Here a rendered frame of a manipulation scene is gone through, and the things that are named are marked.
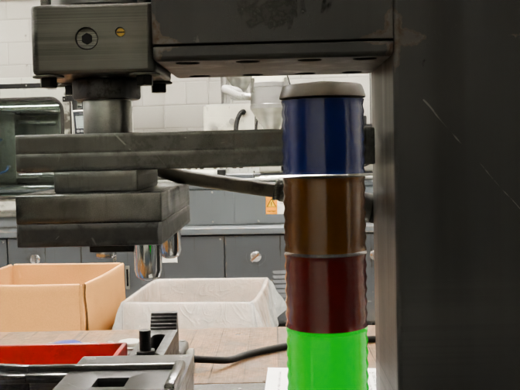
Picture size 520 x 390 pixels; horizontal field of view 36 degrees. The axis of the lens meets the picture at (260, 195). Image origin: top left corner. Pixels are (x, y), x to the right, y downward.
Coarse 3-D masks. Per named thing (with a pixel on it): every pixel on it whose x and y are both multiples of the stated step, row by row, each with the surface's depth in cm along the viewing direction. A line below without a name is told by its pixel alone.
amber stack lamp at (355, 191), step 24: (288, 192) 36; (312, 192) 35; (336, 192) 35; (360, 192) 36; (288, 216) 36; (312, 216) 35; (336, 216) 35; (360, 216) 36; (288, 240) 36; (312, 240) 35; (336, 240) 35; (360, 240) 36
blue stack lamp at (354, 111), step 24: (288, 120) 36; (312, 120) 35; (336, 120) 35; (360, 120) 36; (288, 144) 36; (312, 144) 35; (336, 144) 35; (360, 144) 36; (288, 168) 36; (312, 168) 35; (336, 168) 35; (360, 168) 36
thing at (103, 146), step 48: (96, 96) 60; (48, 144) 58; (96, 144) 58; (144, 144) 58; (192, 144) 58; (240, 144) 58; (48, 192) 59; (96, 192) 57; (144, 192) 55; (48, 240) 55; (96, 240) 55; (144, 240) 55
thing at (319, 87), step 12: (300, 84) 35; (312, 84) 35; (324, 84) 35; (336, 84) 35; (348, 84) 35; (360, 84) 36; (288, 96) 36; (300, 96) 35; (312, 96) 35; (324, 96) 35; (336, 96) 35; (348, 96) 36; (360, 96) 36
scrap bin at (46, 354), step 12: (0, 348) 89; (12, 348) 89; (24, 348) 89; (36, 348) 89; (48, 348) 89; (60, 348) 89; (72, 348) 89; (84, 348) 89; (96, 348) 89; (108, 348) 89; (120, 348) 86; (0, 360) 89; (12, 360) 89; (24, 360) 89; (36, 360) 89; (48, 360) 89; (60, 360) 89; (72, 360) 89
